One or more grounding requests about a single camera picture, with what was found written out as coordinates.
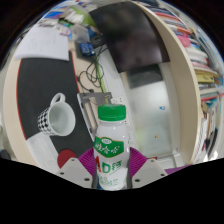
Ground open white notebook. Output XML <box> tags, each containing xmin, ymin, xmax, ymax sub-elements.
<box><xmin>13</xmin><ymin>24</ymin><xmax>70</xmax><ymax>62</ymax></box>

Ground small blue device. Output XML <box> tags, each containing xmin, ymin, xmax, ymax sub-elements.
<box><xmin>78</xmin><ymin>41</ymin><xmax>96</xmax><ymax>57</ymax></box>

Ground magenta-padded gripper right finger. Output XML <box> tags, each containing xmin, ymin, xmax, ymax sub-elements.
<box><xmin>128</xmin><ymin>147</ymin><xmax>169</xmax><ymax>189</ymax></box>

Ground grey metal laptop stand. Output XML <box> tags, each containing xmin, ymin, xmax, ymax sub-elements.
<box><xmin>76</xmin><ymin>91</ymin><xmax>123</xmax><ymax>141</ymax></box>

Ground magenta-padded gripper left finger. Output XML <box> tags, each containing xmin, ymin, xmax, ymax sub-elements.
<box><xmin>54</xmin><ymin>147</ymin><xmax>100</xmax><ymax>190</ymax></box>

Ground tangled black cables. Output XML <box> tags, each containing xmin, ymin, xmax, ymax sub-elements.
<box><xmin>77</xmin><ymin>46</ymin><xmax>109</xmax><ymax>94</ymax></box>

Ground black white diamond mug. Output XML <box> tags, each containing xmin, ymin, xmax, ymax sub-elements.
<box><xmin>36</xmin><ymin>92</ymin><xmax>77</xmax><ymax>137</ymax></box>

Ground black desk mat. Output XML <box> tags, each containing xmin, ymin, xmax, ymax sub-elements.
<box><xmin>16</xmin><ymin>49</ymin><xmax>96</xmax><ymax>161</ymax></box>

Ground shelf with books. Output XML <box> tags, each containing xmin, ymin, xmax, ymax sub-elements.
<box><xmin>133</xmin><ymin>0</ymin><xmax>224</xmax><ymax>168</ymax></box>

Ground white paper napkin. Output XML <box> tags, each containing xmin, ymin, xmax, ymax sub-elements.
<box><xmin>26</xmin><ymin>133</ymin><xmax>64</xmax><ymax>171</ymax></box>

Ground black computer monitor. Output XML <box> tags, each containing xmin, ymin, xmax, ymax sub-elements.
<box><xmin>89</xmin><ymin>1</ymin><xmax>171</xmax><ymax>74</ymax></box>

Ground white drink bottle green cap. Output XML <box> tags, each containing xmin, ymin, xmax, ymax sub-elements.
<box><xmin>93</xmin><ymin>103</ymin><xmax>131</xmax><ymax>192</ymax></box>

